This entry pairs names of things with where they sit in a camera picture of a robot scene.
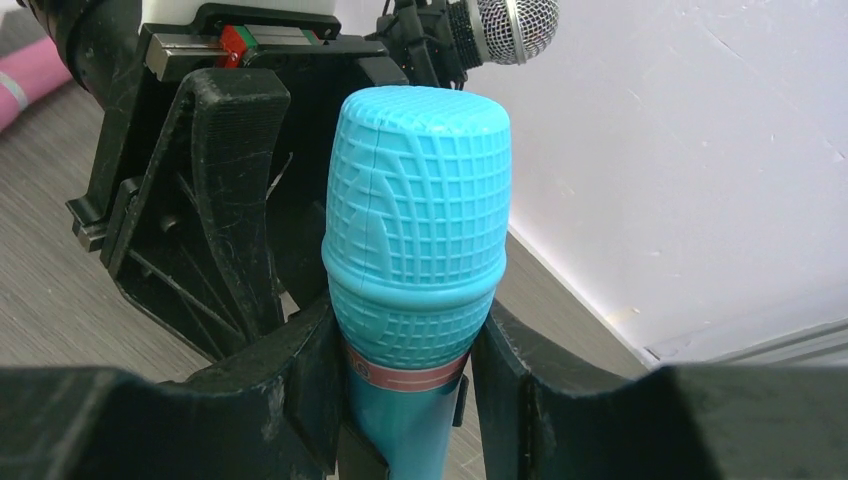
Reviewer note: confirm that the blue toy microphone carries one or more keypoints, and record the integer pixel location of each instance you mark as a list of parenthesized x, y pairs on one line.
[(417, 214)]

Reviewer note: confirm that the black glitter microphone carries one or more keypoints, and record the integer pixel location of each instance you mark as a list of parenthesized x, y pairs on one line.
[(504, 32)]

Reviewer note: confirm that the pink toy microphone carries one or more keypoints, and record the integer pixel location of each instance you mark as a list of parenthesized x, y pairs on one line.
[(29, 74)]

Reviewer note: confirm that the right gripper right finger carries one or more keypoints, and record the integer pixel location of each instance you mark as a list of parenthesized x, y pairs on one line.
[(546, 413)]

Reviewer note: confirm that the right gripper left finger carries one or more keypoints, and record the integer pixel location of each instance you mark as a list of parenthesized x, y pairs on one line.
[(275, 410)]

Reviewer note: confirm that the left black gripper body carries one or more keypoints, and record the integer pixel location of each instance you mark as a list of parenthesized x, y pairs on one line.
[(134, 71)]

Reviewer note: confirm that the black tripod shock mount stand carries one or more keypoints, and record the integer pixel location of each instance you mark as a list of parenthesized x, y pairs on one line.
[(432, 42)]

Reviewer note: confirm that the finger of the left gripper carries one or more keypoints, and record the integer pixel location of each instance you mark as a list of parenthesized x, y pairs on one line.
[(189, 246)]

